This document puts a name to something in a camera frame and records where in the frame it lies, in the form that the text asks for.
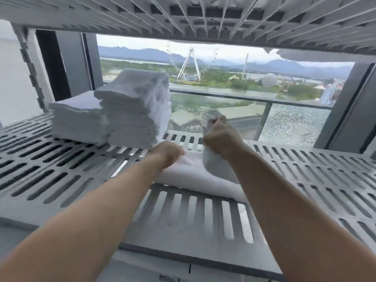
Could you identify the white hanging sheet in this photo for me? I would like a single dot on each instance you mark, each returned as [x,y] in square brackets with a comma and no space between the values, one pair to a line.
[323,57]

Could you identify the grey slotted shelf board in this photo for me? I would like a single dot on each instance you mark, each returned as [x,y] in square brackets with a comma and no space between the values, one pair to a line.
[176,249]

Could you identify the person's right hand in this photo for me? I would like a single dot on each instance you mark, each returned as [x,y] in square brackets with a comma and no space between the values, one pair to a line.
[224,138]

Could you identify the blue water slide structure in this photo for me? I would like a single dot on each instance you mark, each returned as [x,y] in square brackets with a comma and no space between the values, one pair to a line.
[332,93]

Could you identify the white ferris wheel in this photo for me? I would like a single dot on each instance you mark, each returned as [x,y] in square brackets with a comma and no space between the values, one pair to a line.
[191,64]

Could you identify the dark window frame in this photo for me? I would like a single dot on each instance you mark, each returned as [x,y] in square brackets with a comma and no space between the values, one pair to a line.
[346,114]
[73,61]

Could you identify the grey notched shelf post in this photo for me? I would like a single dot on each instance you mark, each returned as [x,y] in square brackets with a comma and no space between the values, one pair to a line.
[32,70]

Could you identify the stack of plain white pillows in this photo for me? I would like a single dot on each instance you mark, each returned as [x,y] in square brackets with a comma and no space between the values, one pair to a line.
[147,270]

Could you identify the tall thin tower ride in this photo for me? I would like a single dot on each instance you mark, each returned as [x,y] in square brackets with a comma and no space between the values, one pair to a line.
[244,67]

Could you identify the white hand towel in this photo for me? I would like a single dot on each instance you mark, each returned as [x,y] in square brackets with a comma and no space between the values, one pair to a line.
[135,85]
[199,179]

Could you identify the person's left hand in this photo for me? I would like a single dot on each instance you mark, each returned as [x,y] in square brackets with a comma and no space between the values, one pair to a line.
[169,154]

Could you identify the glass balcony railing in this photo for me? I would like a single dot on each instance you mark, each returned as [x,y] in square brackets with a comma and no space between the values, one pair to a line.
[263,123]

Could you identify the white dome building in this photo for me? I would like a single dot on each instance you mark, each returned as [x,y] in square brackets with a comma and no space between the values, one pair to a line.
[269,80]

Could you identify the grey roofed building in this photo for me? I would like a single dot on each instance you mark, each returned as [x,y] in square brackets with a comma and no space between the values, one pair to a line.
[243,114]

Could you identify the person's left forearm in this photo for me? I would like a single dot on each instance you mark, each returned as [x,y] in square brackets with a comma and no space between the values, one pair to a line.
[73,232]

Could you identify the stack of folded white towels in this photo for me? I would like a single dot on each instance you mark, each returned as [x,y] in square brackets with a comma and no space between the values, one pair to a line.
[76,123]
[135,129]

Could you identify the grey ribbed shelf board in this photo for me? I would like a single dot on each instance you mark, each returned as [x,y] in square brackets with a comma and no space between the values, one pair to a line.
[88,11]

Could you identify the person's right forearm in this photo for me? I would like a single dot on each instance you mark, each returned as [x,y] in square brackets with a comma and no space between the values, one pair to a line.
[299,226]

